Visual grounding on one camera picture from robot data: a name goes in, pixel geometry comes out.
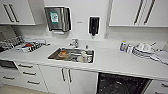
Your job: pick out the stainless steel dishwasher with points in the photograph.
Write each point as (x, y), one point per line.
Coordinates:
(121, 85)

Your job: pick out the steel paper towel dispenser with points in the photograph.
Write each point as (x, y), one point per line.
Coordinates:
(55, 19)

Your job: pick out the chrome faucet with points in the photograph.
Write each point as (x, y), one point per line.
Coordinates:
(74, 43)

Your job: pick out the white wall outlet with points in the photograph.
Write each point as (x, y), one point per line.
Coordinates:
(106, 35)

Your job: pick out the black soap dispenser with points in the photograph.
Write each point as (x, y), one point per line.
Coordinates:
(94, 26)

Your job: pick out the dish soap bottle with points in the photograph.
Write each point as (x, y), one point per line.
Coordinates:
(123, 46)

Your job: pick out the stack of white plates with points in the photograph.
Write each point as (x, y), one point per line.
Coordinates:
(143, 50)

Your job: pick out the white patterned plate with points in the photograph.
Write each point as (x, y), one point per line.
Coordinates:
(89, 59)

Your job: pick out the small wall label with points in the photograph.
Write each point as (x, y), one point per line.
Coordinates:
(79, 22)

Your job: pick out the steel sink basin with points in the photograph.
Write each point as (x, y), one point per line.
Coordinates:
(53, 55)

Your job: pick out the small white mug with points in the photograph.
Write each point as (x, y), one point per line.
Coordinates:
(129, 49)

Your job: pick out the orange bowl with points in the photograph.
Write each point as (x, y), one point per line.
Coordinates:
(63, 53)

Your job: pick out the white sink base cabinet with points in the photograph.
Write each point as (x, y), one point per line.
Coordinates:
(81, 81)

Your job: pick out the white upper wall cabinet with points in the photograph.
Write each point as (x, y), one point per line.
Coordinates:
(126, 12)
(16, 12)

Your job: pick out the white cup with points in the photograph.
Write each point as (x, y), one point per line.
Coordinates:
(84, 56)

